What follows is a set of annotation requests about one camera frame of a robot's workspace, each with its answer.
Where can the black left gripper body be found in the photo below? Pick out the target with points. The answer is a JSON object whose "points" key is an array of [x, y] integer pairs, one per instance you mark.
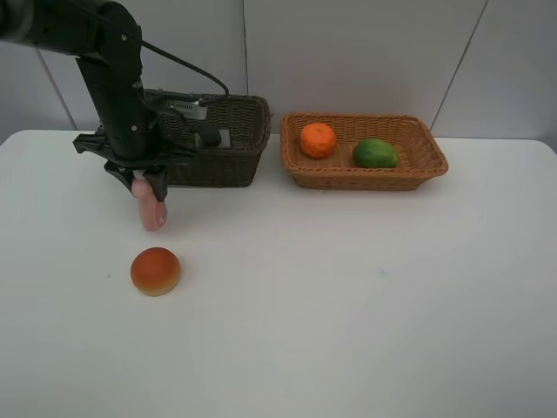
{"points": [[130, 136]]}

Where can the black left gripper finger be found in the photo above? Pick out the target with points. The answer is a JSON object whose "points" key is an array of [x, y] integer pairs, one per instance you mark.
{"points": [[158, 180], [122, 174]]}

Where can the pink bottle white cap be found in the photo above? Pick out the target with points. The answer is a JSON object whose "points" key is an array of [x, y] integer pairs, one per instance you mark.
{"points": [[152, 213]]}

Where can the dark grey rectangular bottle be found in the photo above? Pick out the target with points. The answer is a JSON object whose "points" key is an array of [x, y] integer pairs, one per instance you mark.
{"points": [[210, 136]]}

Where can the red orange round bun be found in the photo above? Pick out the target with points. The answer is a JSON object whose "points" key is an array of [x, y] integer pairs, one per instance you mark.
{"points": [[155, 271]]}

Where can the orange tangerine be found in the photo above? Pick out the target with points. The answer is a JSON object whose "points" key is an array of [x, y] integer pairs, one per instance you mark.
{"points": [[318, 140]]}

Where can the green lime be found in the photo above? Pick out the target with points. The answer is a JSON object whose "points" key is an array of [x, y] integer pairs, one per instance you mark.
{"points": [[374, 153]]}

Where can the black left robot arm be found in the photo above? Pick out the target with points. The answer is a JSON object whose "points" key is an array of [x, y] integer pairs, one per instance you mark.
{"points": [[106, 42]]}

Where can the dark brown wicker basket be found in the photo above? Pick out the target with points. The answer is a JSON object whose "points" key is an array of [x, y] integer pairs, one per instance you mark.
{"points": [[181, 140]]}

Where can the orange wicker basket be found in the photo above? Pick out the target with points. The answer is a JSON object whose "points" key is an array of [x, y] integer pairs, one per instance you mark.
{"points": [[419, 156]]}

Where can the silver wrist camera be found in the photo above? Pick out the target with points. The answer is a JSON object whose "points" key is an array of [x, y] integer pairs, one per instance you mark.
{"points": [[187, 105]]}

